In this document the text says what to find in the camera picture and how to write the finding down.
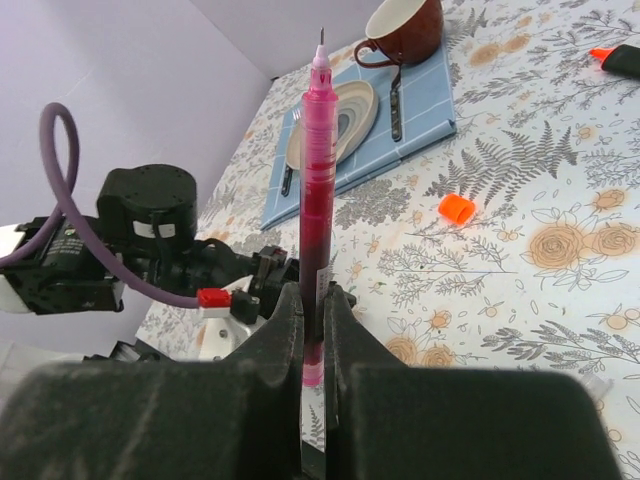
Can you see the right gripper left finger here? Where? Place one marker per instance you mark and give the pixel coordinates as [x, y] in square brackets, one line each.
[236, 418]

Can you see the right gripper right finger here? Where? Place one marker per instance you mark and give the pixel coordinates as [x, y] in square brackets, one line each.
[387, 420]

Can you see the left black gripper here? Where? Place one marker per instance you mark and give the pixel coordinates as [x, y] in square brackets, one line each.
[253, 282]

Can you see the pink pen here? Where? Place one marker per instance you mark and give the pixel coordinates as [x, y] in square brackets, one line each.
[317, 190]

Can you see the orange black highlighter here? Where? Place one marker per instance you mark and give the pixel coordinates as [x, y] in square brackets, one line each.
[623, 60]

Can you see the beige striped plate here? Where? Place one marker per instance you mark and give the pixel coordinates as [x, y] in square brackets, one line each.
[356, 112]

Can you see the orange highlighter cap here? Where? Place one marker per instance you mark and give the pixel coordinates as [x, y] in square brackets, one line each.
[456, 209]

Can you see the floral tablecloth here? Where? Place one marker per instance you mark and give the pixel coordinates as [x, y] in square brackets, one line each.
[545, 275]

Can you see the blue tiled placemat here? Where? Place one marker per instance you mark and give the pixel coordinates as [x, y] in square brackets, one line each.
[427, 116]

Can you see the red and white cup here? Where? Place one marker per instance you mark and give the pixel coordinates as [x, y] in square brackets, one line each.
[405, 32]

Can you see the black handled fork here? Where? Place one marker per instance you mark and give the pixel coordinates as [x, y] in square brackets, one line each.
[288, 173]

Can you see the black handled knife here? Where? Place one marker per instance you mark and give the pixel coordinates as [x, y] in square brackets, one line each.
[395, 104]

